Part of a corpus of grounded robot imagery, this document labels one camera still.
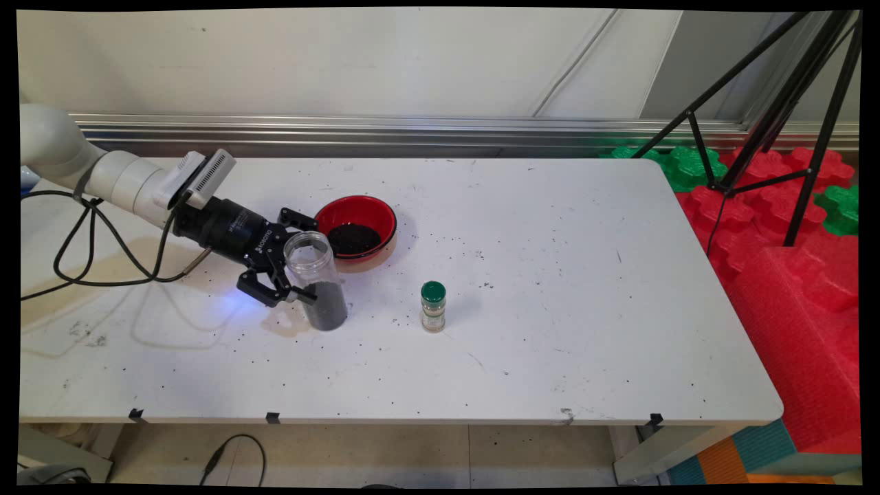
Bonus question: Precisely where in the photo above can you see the aluminium wall rail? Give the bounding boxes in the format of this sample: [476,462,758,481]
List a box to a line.
[69,113,860,159]

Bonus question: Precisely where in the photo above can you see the clear plastic jar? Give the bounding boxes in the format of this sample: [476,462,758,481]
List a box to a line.
[283,231,349,332]

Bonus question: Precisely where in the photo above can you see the white wall cable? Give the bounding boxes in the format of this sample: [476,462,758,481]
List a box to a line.
[531,10,623,118]

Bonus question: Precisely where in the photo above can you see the green lidded spice bottle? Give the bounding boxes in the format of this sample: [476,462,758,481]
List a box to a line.
[420,280,448,333]

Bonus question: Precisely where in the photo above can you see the black tripod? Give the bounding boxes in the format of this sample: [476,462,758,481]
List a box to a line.
[631,10,863,247]

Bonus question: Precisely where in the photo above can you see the black seed pile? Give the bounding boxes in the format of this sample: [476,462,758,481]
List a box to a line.
[328,222,382,256]

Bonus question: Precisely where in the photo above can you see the teal foam mat tile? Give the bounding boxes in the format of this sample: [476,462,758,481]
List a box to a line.
[730,418,798,475]

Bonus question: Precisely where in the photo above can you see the red foam block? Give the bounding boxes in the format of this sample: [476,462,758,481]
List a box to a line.
[675,184,829,289]
[718,146,857,207]

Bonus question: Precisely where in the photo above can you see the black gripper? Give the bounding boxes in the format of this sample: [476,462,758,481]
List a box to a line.
[172,197,319,308]

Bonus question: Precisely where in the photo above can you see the red bowl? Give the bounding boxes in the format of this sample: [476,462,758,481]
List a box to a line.
[314,195,398,263]

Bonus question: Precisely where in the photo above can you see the orange foam mat tile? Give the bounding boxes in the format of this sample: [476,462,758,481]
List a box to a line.
[696,437,751,485]

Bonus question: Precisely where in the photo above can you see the red and green foam mats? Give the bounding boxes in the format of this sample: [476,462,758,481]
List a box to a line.
[725,230,861,454]

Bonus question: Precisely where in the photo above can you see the white table leg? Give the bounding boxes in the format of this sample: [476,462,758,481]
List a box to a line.
[612,425,747,485]

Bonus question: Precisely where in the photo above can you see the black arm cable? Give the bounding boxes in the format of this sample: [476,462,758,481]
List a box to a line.
[21,189,214,303]

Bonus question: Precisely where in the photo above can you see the green foam block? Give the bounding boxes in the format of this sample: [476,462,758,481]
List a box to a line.
[599,144,666,166]
[662,144,728,193]
[813,184,860,237]

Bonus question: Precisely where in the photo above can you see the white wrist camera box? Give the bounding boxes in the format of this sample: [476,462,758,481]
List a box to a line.
[153,148,237,211]

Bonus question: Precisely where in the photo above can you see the black floor cable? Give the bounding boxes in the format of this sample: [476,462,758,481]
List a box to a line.
[199,434,267,487]

